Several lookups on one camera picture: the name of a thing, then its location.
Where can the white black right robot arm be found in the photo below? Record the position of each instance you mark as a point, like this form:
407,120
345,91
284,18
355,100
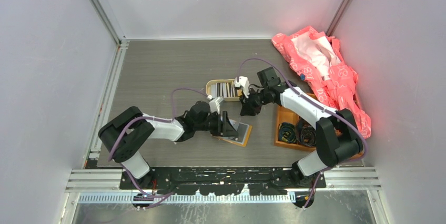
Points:
337,136

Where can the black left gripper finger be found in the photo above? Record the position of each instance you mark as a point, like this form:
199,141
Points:
228,131
227,121

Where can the stack of cards in tray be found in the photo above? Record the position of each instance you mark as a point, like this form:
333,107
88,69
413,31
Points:
224,89

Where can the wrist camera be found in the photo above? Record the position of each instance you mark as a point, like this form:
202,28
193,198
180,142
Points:
241,83
215,103

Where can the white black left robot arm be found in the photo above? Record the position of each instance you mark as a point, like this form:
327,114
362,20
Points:
125,134

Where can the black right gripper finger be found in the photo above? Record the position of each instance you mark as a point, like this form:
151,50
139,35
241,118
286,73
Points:
248,100
248,109

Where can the dark rolled tie front right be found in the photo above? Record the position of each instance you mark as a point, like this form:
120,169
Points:
306,134

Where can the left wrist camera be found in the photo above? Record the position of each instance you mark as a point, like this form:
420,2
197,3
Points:
215,103

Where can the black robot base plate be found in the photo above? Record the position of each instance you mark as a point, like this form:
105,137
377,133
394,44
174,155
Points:
222,181

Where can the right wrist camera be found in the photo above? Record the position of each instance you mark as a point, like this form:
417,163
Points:
241,83

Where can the dark rolled tie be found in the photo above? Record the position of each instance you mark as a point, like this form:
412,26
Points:
306,134
287,133

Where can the wooden compartment organizer box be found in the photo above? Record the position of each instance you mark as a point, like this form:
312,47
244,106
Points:
292,116

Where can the beige oval card tray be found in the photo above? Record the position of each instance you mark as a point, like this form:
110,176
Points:
207,89

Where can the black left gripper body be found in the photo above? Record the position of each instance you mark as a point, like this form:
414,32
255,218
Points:
211,123

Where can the pink white garment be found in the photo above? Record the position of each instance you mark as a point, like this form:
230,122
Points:
317,57

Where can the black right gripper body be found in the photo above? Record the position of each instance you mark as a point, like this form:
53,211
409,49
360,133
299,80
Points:
261,97

